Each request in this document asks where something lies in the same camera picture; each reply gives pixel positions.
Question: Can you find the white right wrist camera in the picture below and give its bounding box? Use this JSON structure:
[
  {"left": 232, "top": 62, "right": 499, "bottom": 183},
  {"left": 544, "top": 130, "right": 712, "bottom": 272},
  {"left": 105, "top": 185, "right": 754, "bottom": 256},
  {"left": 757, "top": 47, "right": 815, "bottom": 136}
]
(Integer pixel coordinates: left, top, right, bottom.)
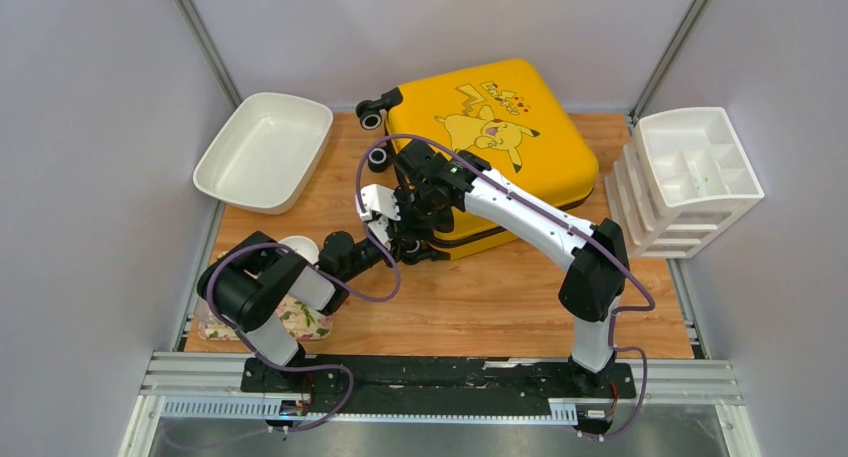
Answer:
[{"left": 355, "top": 184, "right": 401, "bottom": 222}]

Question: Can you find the white small bowl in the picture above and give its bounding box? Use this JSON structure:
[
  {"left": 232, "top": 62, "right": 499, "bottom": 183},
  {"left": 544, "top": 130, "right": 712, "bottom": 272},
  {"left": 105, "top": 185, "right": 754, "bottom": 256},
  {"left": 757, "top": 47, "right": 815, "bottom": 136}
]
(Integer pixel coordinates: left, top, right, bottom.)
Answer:
[{"left": 279, "top": 235, "right": 320, "bottom": 264}]

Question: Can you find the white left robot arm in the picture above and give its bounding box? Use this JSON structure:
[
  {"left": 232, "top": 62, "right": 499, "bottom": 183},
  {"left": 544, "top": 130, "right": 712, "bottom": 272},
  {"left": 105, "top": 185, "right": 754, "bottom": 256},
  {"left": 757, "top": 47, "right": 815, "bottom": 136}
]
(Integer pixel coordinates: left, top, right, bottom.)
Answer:
[{"left": 196, "top": 231, "right": 421, "bottom": 392}]

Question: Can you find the yellow cartoon hard-shell suitcase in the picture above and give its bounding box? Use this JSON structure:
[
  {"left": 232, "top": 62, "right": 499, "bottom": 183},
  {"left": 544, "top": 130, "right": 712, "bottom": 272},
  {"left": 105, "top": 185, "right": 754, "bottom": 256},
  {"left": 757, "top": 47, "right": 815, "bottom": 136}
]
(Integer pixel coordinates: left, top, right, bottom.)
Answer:
[{"left": 355, "top": 58, "right": 599, "bottom": 260}]

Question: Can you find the white rectangular basin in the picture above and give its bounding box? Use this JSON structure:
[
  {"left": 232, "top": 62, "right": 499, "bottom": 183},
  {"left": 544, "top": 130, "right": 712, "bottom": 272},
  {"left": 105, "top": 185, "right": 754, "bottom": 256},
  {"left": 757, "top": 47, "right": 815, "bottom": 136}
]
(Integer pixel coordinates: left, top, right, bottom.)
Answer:
[{"left": 192, "top": 92, "right": 334, "bottom": 215}]

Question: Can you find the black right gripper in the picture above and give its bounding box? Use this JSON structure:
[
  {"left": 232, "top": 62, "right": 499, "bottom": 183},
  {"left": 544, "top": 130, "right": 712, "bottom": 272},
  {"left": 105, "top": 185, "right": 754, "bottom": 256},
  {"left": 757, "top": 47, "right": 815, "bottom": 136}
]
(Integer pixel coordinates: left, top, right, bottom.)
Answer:
[{"left": 383, "top": 182, "right": 439, "bottom": 242}]

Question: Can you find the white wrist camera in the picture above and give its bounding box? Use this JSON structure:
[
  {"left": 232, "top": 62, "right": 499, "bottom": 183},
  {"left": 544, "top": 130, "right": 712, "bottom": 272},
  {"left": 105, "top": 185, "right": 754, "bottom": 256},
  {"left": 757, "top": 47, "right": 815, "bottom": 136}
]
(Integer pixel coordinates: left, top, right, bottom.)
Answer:
[
  {"left": 355, "top": 184, "right": 401, "bottom": 222},
  {"left": 366, "top": 216, "right": 391, "bottom": 250}
]

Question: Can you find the white drawer organizer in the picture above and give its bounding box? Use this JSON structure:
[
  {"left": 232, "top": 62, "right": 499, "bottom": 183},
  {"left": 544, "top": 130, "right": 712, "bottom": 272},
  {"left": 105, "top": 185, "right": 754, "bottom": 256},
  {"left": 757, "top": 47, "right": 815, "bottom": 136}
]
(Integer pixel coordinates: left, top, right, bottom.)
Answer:
[{"left": 604, "top": 107, "right": 764, "bottom": 259}]

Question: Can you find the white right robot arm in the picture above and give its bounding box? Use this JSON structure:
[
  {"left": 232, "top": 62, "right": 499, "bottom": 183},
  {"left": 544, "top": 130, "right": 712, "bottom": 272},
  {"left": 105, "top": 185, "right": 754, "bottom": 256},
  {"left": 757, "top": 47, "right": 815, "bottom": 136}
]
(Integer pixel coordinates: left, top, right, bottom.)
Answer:
[{"left": 394, "top": 140, "right": 629, "bottom": 396}]

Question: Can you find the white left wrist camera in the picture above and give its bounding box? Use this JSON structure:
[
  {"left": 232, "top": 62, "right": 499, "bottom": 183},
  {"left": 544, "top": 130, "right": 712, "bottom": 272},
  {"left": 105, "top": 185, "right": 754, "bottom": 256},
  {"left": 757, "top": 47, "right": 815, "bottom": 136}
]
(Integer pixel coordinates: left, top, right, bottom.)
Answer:
[{"left": 366, "top": 216, "right": 391, "bottom": 250}]

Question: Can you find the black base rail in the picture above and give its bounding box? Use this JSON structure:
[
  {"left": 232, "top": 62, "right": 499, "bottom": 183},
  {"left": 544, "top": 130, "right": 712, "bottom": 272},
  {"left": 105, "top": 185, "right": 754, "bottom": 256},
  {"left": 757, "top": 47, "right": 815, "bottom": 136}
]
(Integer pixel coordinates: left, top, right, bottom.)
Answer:
[{"left": 240, "top": 355, "right": 637, "bottom": 417}]

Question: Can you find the floral tray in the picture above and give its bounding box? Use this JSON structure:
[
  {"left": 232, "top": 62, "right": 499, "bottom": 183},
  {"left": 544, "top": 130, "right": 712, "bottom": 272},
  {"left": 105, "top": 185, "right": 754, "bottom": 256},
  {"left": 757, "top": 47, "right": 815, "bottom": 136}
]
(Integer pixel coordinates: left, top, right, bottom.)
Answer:
[{"left": 197, "top": 250, "right": 336, "bottom": 341}]

